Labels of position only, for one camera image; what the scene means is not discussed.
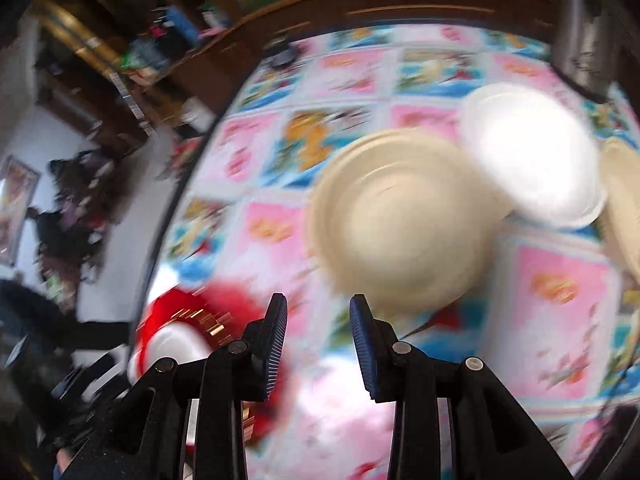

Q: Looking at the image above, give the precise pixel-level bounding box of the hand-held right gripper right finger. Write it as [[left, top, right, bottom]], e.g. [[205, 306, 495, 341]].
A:
[[348, 294, 576, 480]]

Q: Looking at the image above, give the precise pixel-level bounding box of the round black-rimmed table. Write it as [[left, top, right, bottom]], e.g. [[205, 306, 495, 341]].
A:
[[142, 20, 640, 480]]

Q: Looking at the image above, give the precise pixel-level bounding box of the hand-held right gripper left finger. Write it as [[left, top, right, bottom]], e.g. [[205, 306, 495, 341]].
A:
[[57, 292, 290, 480]]

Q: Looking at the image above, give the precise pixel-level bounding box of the large red plate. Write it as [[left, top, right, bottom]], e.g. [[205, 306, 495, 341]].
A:
[[135, 282, 306, 461]]

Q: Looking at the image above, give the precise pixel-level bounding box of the white bowl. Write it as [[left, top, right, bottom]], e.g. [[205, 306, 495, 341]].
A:
[[460, 82, 608, 231], [127, 322, 213, 386]]

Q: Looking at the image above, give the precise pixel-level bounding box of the small black object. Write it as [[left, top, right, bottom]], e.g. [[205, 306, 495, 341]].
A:
[[262, 40, 301, 71]]

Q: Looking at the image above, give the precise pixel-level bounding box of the tall wooden display cabinet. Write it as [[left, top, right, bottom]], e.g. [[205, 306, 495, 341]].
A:
[[20, 0, 201, 151]]

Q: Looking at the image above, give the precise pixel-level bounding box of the wooden sideboard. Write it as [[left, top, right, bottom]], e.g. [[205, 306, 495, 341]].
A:
[[115, 0, 561, 126]]

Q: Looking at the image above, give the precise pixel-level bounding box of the framed wall picture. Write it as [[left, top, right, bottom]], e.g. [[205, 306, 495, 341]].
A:
[[0, 155, 41, 266]]

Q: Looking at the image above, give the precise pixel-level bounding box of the small red gold-rimmed plate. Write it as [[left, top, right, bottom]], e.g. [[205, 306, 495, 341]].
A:
[[150, 305, 251, 356]]

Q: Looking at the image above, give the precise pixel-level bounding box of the cream bowl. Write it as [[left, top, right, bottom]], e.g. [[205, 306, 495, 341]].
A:
[[307, 130, 513, 316], [597, 135, 640, 286]]

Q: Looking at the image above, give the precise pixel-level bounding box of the steel thermos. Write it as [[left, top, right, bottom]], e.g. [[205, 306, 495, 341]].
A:
[[550, 0, 626, 103]]

